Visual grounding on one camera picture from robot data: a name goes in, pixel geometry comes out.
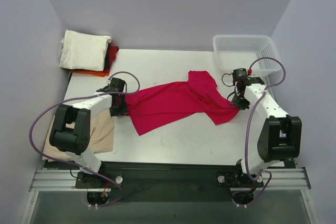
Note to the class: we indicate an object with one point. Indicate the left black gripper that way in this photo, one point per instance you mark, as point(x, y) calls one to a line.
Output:
point(119, 108)

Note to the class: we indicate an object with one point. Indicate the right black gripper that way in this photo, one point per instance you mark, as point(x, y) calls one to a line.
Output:
point(240, 102)

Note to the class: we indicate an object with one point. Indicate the magenta red t shirt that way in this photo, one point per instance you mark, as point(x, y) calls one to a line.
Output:
point(160, 105)

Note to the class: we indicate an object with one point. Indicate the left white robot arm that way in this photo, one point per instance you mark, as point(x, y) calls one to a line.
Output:
point(70, 132)

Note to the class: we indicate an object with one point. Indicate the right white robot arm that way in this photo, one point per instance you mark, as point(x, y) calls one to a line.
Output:
point(254, 161)

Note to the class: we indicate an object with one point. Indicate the folded red orange shirts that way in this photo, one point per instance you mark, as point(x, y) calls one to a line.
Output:
point(110, 57)

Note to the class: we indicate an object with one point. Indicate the folded beige t shirt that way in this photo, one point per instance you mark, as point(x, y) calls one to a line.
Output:
point(101, 137)

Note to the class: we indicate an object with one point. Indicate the white plastic basket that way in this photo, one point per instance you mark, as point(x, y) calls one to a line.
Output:
point(244, 51)

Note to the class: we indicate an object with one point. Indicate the folded white t shirt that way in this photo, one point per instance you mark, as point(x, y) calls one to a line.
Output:
point(83, 51)

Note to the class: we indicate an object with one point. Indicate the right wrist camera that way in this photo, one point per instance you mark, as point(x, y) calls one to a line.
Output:
point(241, 73)

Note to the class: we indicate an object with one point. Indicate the aluminium right side rail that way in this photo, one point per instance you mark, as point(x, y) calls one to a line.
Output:
point(278, 127)

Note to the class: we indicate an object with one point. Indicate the aluminium rail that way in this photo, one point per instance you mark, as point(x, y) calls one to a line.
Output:
point(61, 180)
point(278, 127)

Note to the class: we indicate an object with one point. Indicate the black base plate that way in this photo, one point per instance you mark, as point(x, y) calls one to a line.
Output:
point(145, 182)

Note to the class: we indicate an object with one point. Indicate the aluminium front rail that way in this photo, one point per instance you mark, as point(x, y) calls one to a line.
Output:
point(61, 180)

